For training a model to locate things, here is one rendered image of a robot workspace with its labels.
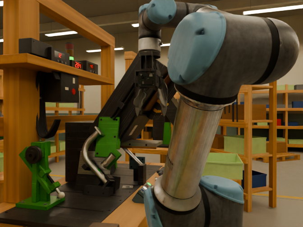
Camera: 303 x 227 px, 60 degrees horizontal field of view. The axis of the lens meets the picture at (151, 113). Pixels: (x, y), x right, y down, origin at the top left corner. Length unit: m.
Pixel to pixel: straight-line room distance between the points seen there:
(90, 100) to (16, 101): 10.53
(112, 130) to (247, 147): 2.52
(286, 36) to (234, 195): 0.40
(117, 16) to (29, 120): 8.22
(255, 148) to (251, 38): 3.48
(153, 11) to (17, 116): 0.83
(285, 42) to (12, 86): 1.15
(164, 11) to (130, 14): 8.48
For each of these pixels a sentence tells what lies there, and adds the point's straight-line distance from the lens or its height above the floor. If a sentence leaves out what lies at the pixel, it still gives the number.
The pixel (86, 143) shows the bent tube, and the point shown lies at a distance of 1.38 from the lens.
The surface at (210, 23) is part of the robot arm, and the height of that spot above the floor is 1.43.
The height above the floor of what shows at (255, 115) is 1.25.
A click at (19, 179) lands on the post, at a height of 0.99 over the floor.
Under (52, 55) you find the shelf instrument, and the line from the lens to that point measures 1.40.
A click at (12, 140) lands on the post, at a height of 1.17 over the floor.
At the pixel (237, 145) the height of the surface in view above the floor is 0.84.
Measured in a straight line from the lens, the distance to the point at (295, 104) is 9.69.
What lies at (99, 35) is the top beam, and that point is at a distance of 2.10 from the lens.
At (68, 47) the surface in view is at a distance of 1.77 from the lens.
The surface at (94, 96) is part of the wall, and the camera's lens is 11.72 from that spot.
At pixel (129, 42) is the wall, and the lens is 11.32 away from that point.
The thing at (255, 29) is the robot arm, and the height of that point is 1.42.
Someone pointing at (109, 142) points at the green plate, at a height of 1.14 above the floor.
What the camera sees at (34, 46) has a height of 1.59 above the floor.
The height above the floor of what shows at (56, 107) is 1.41.
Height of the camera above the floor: 1.30
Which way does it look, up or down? level
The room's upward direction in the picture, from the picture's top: straight up
